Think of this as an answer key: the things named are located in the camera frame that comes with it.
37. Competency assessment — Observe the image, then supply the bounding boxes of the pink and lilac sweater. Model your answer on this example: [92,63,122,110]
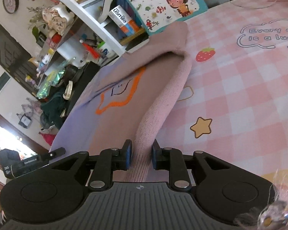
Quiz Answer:
[51,21,192,182]

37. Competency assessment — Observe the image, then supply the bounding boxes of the white wristwatch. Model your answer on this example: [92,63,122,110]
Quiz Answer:
[63,80,73,100]

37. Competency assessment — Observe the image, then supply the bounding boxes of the iridescent wrapped bundle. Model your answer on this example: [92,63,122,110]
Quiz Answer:
[36,61,67,99]

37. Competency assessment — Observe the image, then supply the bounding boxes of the black case on left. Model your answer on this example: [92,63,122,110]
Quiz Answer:
[63,62,100,117]

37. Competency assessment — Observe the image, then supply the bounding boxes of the red tassel ornament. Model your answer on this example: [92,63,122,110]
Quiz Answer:
[79,39,100,59]

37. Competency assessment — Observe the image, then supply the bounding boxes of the white pen cup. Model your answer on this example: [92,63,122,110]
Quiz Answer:
[97,41,116,59]

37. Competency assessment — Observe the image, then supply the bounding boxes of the lucky cat figurine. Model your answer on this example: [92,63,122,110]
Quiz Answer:
[42,4,75,36]

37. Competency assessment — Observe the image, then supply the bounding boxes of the white usmile box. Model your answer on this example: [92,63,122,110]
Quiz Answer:
[108,5,140,36]

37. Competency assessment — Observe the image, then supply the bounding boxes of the teal children's picture book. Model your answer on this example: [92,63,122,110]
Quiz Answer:
[127,0,208,35]

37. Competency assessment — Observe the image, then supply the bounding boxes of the white bookshelf frame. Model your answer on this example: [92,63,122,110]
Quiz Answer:
[37,0,262,58]

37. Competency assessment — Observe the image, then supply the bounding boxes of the round wall clock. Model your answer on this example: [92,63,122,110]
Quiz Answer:
[2,0,19,14]

